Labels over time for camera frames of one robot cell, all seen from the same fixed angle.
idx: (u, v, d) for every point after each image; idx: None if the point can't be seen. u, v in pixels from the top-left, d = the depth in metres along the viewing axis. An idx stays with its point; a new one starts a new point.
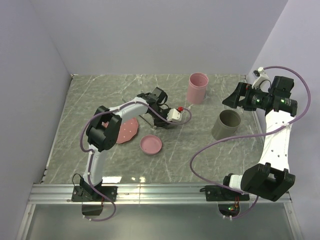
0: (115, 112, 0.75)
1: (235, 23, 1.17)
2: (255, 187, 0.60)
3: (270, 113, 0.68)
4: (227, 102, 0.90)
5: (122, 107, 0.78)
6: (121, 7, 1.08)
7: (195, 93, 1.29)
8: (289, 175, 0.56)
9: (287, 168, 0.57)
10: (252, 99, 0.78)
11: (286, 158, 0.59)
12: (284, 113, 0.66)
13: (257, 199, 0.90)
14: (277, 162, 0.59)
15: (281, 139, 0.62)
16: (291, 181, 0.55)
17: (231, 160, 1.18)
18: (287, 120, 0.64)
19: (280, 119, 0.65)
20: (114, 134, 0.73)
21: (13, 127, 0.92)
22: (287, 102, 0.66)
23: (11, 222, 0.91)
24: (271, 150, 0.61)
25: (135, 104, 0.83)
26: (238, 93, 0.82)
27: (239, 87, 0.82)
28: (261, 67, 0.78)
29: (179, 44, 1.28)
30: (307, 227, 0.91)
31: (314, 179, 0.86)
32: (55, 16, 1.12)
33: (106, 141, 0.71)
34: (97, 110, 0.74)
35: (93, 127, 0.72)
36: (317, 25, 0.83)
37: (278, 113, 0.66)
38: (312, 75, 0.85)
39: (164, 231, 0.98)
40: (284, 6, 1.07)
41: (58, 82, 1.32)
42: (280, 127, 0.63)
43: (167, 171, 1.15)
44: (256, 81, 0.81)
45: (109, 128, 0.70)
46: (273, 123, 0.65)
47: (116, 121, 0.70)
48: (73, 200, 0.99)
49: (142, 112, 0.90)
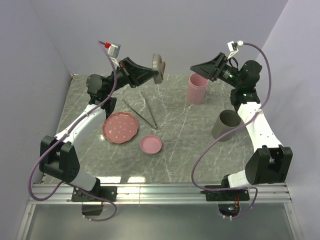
0: (64, 139, 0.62)
1: (235, 24, 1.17)
2: (263, 174, 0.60)
3: (241, 107, 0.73)
4: (198, 70, 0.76)
5: (71, 128, 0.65)
6: (121, 7, 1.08)
7: (194, 93, 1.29)
8: (285, 148, 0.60)
9: (281, 144, 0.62)
10: (225, 74, 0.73)
11: (274, 136, 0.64)
12: (252, 103, 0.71)
13: (256, 193, 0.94)
14: (269, 142, 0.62)
15: (261, 122, 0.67)
16: (290, 152, 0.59)
17: (231, 160, 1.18)
18: (258, 107, 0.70)
19: (252, 107, 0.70)
20: (73, 163, 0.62)
21: (13, 127, 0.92)
22: (249, 95, 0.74)
23: (11, 222, 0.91)
24: (260, 134, 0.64)
25: (87, 117, 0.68)
26: (216, 64, 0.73)
27: (220, 57, 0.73)
28: (242, 41, 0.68)
29: (179, 44, 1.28)
30: (307, 227, 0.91)
31: (314, 180, 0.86)
32: (55, 16, 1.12)
33: (66, 176, 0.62)
34: (42, 144, 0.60)
35: (46, 163, 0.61)
36: (316, 26, 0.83)
37: (248, 104, 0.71)
38: (311, 75, 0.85)
39: (164, 231, 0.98)
40: (284, 6, 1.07)
41: (58, 82, 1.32)
42: (255, 114, 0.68)
43: (167, 171, 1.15)
44: (230, 54, 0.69)
45: (62, 161, 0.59)
46: (248, 113, 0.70)
47: (67, 152, 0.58)
48: (73, 200, 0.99)
49: (107, 114, 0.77)
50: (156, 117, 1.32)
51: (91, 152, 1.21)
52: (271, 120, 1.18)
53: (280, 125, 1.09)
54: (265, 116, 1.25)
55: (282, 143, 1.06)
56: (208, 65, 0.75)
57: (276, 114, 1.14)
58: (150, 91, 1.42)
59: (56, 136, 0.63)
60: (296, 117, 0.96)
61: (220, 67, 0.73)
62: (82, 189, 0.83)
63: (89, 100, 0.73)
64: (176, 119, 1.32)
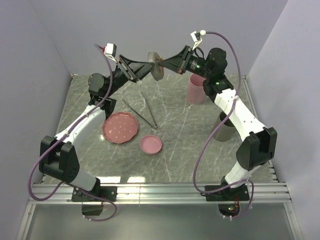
0: (64, 139, 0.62)
1: (235, 23, 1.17)
2: (256, 157, 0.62)
3: (217, 96, 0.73)
4: (167, 64, 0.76)
5: (71, 128, 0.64)
6: (121, 7, 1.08)
7: (195, 92, 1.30)
8: (269, 129, 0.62)
9: (265, 125, 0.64)
10: (192, 64, 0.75)
11: (256, 119, 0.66)
12: (226, 90, 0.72)
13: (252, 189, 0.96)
14: (254, 126, 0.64)
15: (241, 108, 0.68)
16: (274, 132, 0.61)
17: (231, 161, 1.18)
18: (234, 94, 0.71)
19: (229, 95, 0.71)
20: (73, 163, 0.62)
21: (13, 127, 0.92)
22: (222, 82, 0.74)
23: (11, 222, 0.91)
24: (243, 121, 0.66)
25: (87, 117, 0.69)
26: (182, 57, 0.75)
27: (185, 50, 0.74)
28: (204, 31, 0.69)
29: (180, 44, 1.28)
30: (307, 227, 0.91)
31: (314, 180, 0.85)
32: (56, 16, 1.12)
33: (66, 176, 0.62)
34: (42, 144, 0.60)
35: (46, 164, 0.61)
36: (317, 26, 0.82)
37: (222, 93, 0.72)
38: (312, 74, 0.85)
39: (164, 231, 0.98)
40: (284, 6, 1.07)
41: (57, 82, 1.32)
42: (234, 101, 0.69)
43: (167, 171, 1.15)
44: (195, 45, 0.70)
45: (62, 161, 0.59)
46: (226, 102, 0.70)
47: (68, 152, 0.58)
48: (73, 200, 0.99)
49: (106, 115, 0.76)
50: (156, 117, 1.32)
51: (91, 152, 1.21)
52: (271, 120, 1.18)
53: (280, 125, 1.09)
54: (265, 115, 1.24)
55: (282, 143, 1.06)
56: (175, 59, 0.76)
57: (276, 114, 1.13)
58: (150, 91, 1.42)
59: (55, 137, 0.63)
60: (296, 117, 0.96)
61: (186, 58, 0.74)
62: (82, 189, 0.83)
63: (89, 101, 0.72)
64: (176, 118, 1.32)
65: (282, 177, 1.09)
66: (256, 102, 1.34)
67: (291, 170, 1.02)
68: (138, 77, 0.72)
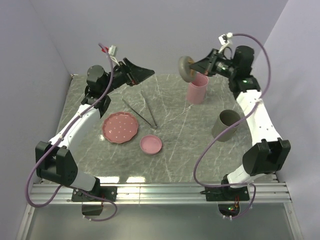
0: (59, 144, 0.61)
1: (235, 23, 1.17)
2: (261, 165, 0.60)
3: (240, 96, 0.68)
4: (196, 68, 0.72)
5: (65, 132, 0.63)
6: (121, 7, 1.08)
7: (195, 93, 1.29)
8: (284, 141, 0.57)
9: (280, 136, 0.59)
10: (218, 66, 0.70)
11: (273, 128, 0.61)
12: (251, 91, 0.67)
13: (255, 192, 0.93)
14: (269, 135, 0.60)
15: (261, 112, 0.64)
16: (288, 146, 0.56)
17: (231, 161, 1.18)
18: (258, 96, 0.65)
19: (252, 96, 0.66)
20: (70, 166, 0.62)
21: (13, 127, 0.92)
22: (249, 81, 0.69)
23: (11, 222, 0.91)
24: (259, 127, 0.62)
25: (81, 118, 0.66)
26: (210, 59, 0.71)
27: (212, 52, 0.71)
28: (232, 33, 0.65)
29: (180, 44, 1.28)
30: (307, 227, 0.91)
31: (314, 180, 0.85)
32: (56, 16, 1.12)
33: (65, 180, 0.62)
34: (37, 150, 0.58)
35: (43, 169, 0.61)
36: (317, 26, 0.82)
37: (247, 93, 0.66)
38: (312, 74, 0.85)
39: (164, 231, 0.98)
40: (284, 6, 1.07)
41: (58, 82, 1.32)
42: (256, 104, 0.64)
43: (167, 171, 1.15)
44: (222, 47, 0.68)
45: (59, 166, 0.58)
46: (247, 103, 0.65)
47: (63, 158, 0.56)
48: (73, 200, 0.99)
49: (100, 114, 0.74)
50: (156, 117, 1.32)
51: (91, 152, 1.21)
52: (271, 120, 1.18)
53: (280, 125, 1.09)
54: None
55: None
56: (204, 61, 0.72)
57: (276, 114, 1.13)
58: (150, 91, 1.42)
59: (50, 142, 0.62)
60: (296, 117, 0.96)
61: (213, 61, 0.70)
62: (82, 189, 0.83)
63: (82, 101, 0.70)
64: (176, 118, 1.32)
65: (281, 177, 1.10)
66: None
67: (291, 170, 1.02)
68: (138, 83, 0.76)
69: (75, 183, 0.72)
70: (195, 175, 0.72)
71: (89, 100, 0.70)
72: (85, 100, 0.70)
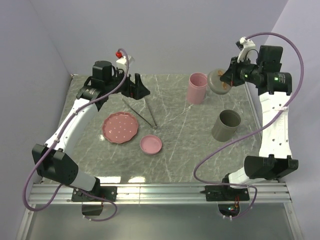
0: (55, 146, 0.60)
1: (235, 23, 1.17)
2: (262, 173, 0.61)
3: (265, 96, 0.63)
4: (224, 78, 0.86)
5: (61, 132, 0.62)
6: (120, 7, 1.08)
7: (194, 93, 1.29)
8: (293, 161, 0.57)
9: (290, 154, 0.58)
10: (241, 73, 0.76)
11: (287, 144, 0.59)
12: (279, 93, 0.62)
13: (255, 192, 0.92)
14: (280, 150, 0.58)
15: (282, 123, 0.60)
16: (295, 167, 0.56)
17: (231, 161, 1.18)
18: (284, 103, 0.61)
19: (277, 101, 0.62)
20: (70, 166, 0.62)
21: (13, 127, 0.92)
22: (281, 79, 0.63)
23: (11, 222, 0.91)
24: (272, 139, 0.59)
25: (77, 115, 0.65)
26: (232, 69, 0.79)
27: (234, 61, 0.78)
28: (243, 38, 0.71)
29: (180, 44, 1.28)
30: (307, 227, 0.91)
31: (314, 180, 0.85)
32: (55, 16, 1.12)
33: (66, 180, 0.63)
34: (33, 153, 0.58)
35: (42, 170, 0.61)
36: (317, 25, 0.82)
37: (274, 95, 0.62)
38: (312, 74, 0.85)
39: (164, 231, 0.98)
40: (285, 6, 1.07)
41: (58, 82, 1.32)
42: (279, 112, 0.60)
43: (167, 171, 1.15)
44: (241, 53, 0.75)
45: (59, 168, 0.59)
46: (270, 108, 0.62)
47: (61, 160, 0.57)
48: (73, 200, 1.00)
49: (98, 107, 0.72)
50: (156, 117, 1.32)
51: (91, 152, 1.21)
52: None
53: None
54: None
55: None
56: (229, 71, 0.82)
57: None
58: (150, 91, 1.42)
59: (46, 144, 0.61)
60: (296, 117, 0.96)
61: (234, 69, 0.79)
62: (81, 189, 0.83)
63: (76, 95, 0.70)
64: (176, 118, 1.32)
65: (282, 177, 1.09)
66: (256, 102, 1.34)
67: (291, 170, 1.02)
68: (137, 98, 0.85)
69: (75, 183, 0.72)
70: (195, 171, 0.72)
71: (85, 94, 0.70)
72: (81, 95, 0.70)
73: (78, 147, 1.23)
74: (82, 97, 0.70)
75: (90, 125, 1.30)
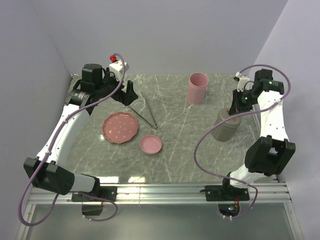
0: (47, 159, 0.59)
1: (235, 23, 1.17)
2: (260, 161, 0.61)
3: (261, 95, 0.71)
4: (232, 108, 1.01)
5: (52, 144, 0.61)
6: (120, 7, 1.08)
7: (194, 93, 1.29)
8: (290, 143, 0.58)
9: (287, 138, 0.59)
10: (242, 99, 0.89)
11: (283, 130, 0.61)
12: (274, 93, 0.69)
13: (256, 193, 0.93)
14: (276, 133, 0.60)
15: (277, 112, 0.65)
16: (292, 148, 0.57)
17: (231, 161, 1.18)
18: (279, 98, 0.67)
19: (272, 96, 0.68)
20: (65, 176, 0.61)
21: (13, 127, 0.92)
22: (274, 83, 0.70)
23: (11, 222, 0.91)
24: (269, 124, 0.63)
25: (67, 124, 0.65)
26: (235, 100, 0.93)
27: (235, 94, 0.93)
28: (238, 73, 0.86)
29: (180, 44, 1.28)
30: (307, 227, 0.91)
31: (314, 180, 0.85)
32: (55, 16, 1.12)
33: (63, 191, 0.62)
34: (25, 167, 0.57)
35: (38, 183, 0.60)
36: (317, 25, 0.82)
37: (269, 92, 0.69)
38: (311, 74, 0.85)
39: (164, 231, 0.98)
40: (285, 6, 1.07)
41: (57, 82, 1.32)
42: (274, 104, 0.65)
43: (167, 171, 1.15)
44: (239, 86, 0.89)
45: (54, 180, 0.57)
46: (266, 101, 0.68)
47: (54, 173, 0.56)
48: (73, 200, 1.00)
49: (89, 111, 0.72)
50: (156, 117, 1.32)
51: (91, 152, 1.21)
52: None
53: None
54: None
55: None
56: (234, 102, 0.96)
57: None
58: (150, 91, 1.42)
59: (38, 156, 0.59)
60: (296, 117, 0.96)
61: (237, 99, 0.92)
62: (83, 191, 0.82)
63: (66, 101, 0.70)
64: (176, 118, 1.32)
65: (282, 177, 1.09)
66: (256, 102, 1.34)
67: (290, 170, 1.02)
68: (126, 103, 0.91)
69: (75, 183, 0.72)
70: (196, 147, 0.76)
71: (74, 98, 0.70)
72: (70, 100, 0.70)
73: (78, 147, 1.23)
74: (72, 102, 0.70)
75: (90, 126, 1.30)
